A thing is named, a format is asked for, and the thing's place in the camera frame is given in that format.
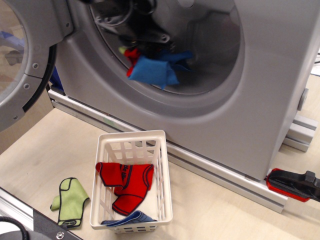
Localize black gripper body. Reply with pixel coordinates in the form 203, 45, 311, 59
118, 21, 176, 54

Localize red cloth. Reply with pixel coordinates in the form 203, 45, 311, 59
124, 48, 143, 80

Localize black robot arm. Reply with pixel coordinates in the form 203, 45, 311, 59
83, 0, 175, 57

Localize grey toy washing machine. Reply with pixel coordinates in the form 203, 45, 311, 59
56, 0, 320, 180

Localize white plastic laundry basket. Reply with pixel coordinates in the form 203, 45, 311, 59
90, 130, 173, 234

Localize round washing machine door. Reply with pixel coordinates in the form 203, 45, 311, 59
0, 0, 73, 131

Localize red shirt with dark trim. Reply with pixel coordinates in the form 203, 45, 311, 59
95, 162, 154, 216

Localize blue object behind door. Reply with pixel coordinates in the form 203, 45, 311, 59
0, 31, 25, 58

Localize green cloth with black trim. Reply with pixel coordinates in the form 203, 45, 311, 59
50, 177, 90, 229

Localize blue cloth with dark trim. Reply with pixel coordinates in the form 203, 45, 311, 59
101, 210, 156, 227

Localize red and black clamp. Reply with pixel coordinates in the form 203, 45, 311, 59
265, 168, 320, 203

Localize aluminium rail under machine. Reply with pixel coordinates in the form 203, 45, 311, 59
48, 89, 320, 213

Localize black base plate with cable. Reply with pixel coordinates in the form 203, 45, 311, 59
0, 209, 85, 240

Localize aluminium frame rail front left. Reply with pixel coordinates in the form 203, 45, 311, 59
0, 187, 34, 231

